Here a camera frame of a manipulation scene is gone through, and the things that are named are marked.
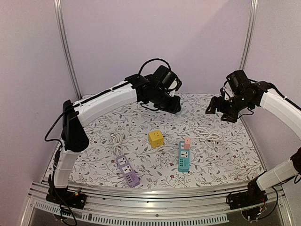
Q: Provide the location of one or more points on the left aluminium frame post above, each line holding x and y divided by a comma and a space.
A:
66, 49

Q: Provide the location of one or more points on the aluminium front rail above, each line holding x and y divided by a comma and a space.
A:
201, 206

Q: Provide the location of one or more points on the purple power strip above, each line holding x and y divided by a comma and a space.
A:
127, 171

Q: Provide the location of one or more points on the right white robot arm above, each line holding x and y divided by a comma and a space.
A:
249, 94

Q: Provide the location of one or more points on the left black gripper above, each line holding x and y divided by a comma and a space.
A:
173, 108

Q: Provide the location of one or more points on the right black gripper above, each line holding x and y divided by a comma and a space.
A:
224, 109

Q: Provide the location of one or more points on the aluminium frame post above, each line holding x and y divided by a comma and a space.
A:
249, 34
66, 49

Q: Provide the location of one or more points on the right aluminium frame post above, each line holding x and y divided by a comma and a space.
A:
249, 34

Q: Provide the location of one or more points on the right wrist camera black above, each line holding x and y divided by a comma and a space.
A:
237, 78

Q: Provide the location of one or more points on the floral table cloth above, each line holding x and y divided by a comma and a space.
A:
220, 152

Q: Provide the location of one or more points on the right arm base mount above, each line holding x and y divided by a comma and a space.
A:
252, 196

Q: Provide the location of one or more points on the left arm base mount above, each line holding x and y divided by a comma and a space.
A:
73, 199

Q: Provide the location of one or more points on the yellow cube socket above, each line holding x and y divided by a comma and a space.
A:
156, 138

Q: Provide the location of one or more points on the teal power strip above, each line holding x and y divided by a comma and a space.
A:
183, 158

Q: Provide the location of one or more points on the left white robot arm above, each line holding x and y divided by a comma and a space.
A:
76, 116

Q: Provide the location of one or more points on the pink plug adapter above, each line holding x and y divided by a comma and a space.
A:
187, 143

